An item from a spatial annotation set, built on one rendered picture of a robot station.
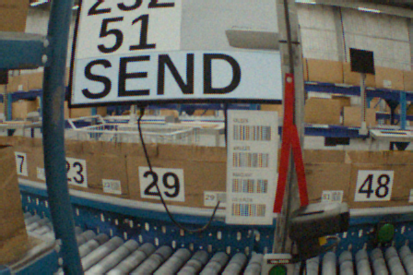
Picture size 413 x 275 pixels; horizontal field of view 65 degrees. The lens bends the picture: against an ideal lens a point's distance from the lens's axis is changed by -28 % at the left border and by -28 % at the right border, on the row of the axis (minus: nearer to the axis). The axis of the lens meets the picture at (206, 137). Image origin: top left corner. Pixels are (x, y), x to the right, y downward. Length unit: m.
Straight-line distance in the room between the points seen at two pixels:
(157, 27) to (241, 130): 0.26
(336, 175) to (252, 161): 0.65
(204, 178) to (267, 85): 0.63
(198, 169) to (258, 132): 0.69
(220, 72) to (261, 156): 0.18
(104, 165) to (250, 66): 0.85
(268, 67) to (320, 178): 0.60
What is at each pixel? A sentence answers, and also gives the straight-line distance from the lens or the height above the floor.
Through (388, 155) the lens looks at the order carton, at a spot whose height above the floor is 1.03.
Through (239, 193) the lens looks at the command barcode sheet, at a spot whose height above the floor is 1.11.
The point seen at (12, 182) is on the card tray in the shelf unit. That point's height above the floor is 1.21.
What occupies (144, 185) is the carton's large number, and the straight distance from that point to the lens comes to 1.46.
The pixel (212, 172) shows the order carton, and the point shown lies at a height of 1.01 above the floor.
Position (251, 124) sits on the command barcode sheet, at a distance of 0.71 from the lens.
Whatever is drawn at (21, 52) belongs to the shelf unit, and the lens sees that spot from 0.33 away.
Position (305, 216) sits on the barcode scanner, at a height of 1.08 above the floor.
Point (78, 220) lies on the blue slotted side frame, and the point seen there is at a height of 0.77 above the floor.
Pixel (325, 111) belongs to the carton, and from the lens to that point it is 5.58.
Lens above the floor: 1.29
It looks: 7 degrees down
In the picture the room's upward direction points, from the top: straight up
